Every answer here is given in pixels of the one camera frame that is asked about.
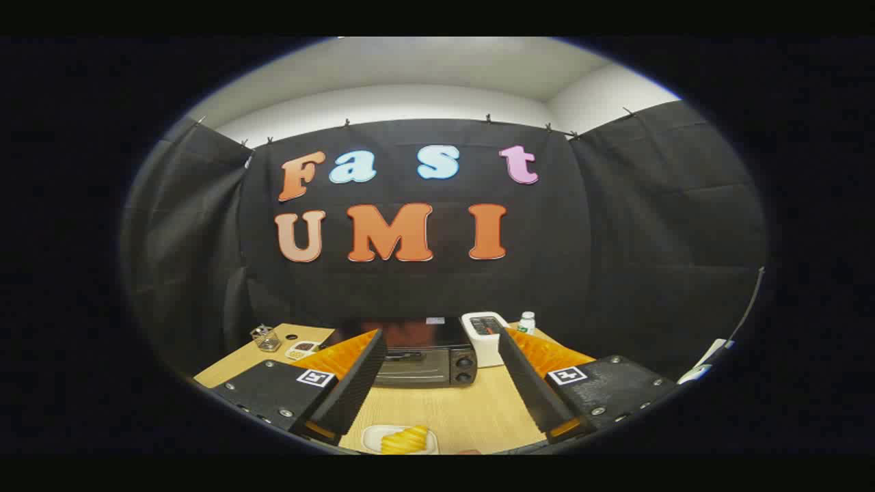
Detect white rectangular plate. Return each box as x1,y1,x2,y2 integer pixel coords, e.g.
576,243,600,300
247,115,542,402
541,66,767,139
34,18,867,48
361,424,439,455

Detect white cable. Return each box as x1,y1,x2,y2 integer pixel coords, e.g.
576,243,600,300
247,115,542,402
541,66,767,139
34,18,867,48
725,266,765,342

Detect metal wire mesh holder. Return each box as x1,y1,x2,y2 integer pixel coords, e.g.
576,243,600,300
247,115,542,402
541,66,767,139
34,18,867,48
250,324,282,353

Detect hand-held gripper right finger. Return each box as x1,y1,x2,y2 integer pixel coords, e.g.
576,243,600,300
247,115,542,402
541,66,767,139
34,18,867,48
497,327,679,443

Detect white box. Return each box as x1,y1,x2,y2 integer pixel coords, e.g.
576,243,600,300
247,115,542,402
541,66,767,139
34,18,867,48
678,338,736,383

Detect black backdrop cloth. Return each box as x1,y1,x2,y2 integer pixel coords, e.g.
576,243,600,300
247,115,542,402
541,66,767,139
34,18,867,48
120,100,770,383

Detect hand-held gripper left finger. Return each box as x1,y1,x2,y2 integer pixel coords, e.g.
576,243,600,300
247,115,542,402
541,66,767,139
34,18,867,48
211,329,388,446

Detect yellow croissant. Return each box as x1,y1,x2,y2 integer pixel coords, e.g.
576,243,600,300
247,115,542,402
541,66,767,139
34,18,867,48
380,425,430,455

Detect black toaster oven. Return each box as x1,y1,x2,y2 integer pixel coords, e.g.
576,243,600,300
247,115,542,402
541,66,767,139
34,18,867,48
320,316,479,389

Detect white toaster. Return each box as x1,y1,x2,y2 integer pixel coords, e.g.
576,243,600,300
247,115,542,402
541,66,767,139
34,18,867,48
461,312,510,368

